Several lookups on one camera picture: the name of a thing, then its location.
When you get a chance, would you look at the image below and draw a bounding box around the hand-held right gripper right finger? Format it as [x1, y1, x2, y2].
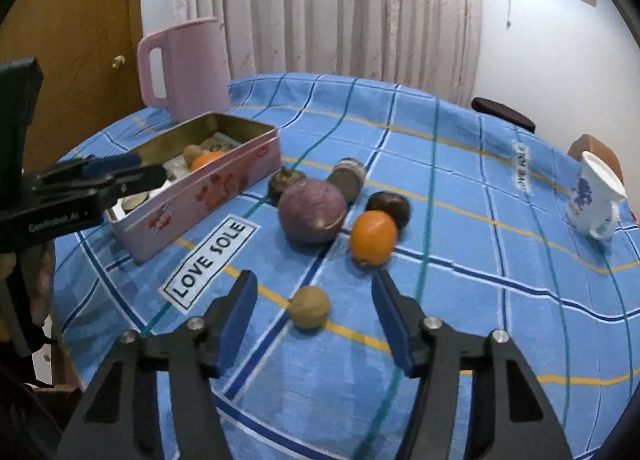
[371, 269, 573, 460]

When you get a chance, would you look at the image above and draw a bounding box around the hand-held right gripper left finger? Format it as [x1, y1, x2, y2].
[52, 269, 259, 460]

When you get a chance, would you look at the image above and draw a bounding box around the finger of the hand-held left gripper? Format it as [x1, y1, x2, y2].
[99, 163, 168, 202]
[37, 152, 143, 187]

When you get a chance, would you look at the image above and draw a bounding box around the pink tin box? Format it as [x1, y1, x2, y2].
[107, 112, 282, 266]

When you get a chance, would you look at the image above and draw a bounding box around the person's left hand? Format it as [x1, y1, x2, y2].
[27, 241, 57, 327]

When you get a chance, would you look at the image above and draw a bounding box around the pale round object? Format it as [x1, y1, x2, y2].
[121, 192, 151, 214]

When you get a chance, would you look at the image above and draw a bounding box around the orange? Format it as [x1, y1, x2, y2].
[191, 151, 227, 172]
[349, 210, 399, 268]

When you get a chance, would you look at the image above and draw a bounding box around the blue plaid tablecloth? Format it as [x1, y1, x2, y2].
[52, 72, 640, 460]

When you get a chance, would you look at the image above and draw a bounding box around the dark brown round fruit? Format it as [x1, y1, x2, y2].
[365, 191, 412, 231]

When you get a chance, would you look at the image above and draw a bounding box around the pink plastic pitcher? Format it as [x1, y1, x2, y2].
[136, 17, 232, 123]

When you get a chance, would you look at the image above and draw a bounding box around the large purple round fruit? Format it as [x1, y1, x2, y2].
[277, 178, 348, 247]

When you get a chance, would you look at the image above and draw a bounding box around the dark mangosteen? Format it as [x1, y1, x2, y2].
[267, 166, 307, 206]

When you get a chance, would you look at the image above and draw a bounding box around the wooden door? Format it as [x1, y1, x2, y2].
[0, 0, 146, 171]

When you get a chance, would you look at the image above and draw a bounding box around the brown kiwi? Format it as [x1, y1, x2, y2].
[326, 157, 367, 205]

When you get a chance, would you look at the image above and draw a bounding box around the white floral cup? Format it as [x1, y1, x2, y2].
[565, 151, 628, 241]

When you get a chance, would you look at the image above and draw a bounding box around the dark chair back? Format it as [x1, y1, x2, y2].
[471, 97, 537, 134]

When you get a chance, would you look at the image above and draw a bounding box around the pale floral curtain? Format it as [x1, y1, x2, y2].
[172, 0, 483, 103]

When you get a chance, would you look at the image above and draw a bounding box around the brown chair back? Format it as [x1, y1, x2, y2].
[567, 134, 625, 186]

